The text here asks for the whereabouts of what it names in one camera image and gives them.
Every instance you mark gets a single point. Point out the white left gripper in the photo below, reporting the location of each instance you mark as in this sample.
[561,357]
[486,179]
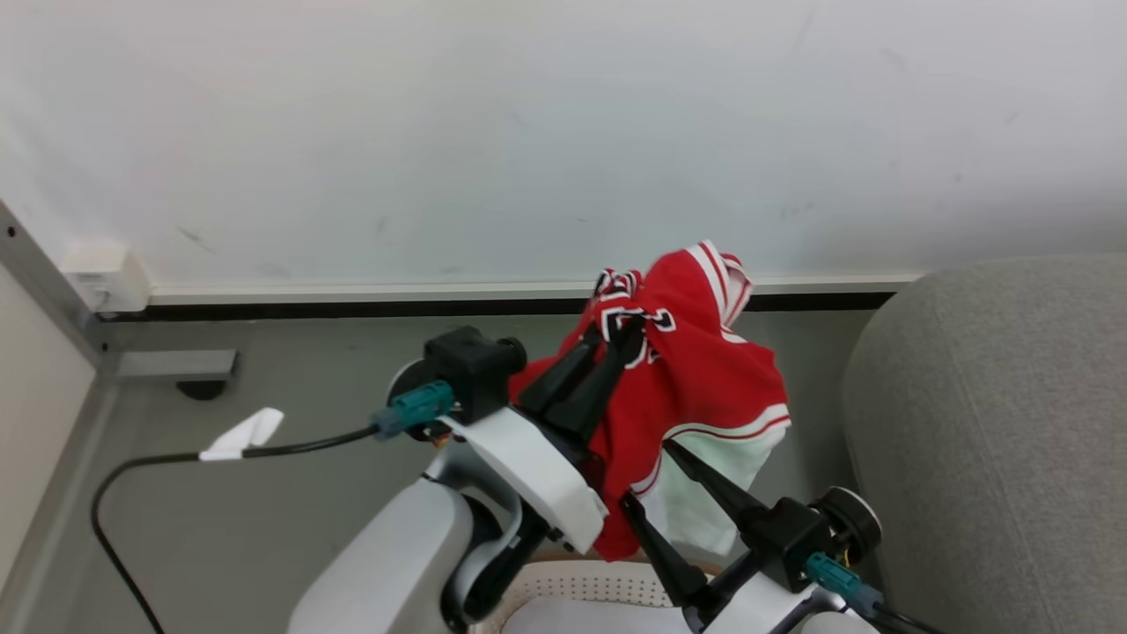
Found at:
[537,471]

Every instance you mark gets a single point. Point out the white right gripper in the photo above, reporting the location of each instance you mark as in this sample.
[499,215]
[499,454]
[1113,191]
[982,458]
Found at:
[748,608]

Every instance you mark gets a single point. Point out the red basketball jersey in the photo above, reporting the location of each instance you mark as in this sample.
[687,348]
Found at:
[696,379]

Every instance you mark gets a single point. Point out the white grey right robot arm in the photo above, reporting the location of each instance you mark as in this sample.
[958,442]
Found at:
[836,623]

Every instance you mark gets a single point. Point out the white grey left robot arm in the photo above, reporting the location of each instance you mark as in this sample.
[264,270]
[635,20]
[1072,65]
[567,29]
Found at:
[387,563]

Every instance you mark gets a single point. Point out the white perforated laundry basket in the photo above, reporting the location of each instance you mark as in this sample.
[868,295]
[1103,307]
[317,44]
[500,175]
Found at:
[581,586]

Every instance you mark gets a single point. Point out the white and black baseboard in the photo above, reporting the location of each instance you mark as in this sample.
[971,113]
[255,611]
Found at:
[440,299]

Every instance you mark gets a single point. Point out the grey fabric sofa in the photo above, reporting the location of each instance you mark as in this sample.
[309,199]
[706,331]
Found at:
[995,440]

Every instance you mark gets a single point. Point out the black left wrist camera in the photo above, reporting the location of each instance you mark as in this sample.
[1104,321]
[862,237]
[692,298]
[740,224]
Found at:
[471,370]

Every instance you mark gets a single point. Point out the black round frame foot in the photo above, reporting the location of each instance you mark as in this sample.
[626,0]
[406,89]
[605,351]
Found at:
[201,388]

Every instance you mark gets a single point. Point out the white wall box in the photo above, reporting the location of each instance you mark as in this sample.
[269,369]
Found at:
[106,275]

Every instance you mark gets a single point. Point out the grey metal frame foot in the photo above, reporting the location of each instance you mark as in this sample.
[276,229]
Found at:
[53,291]

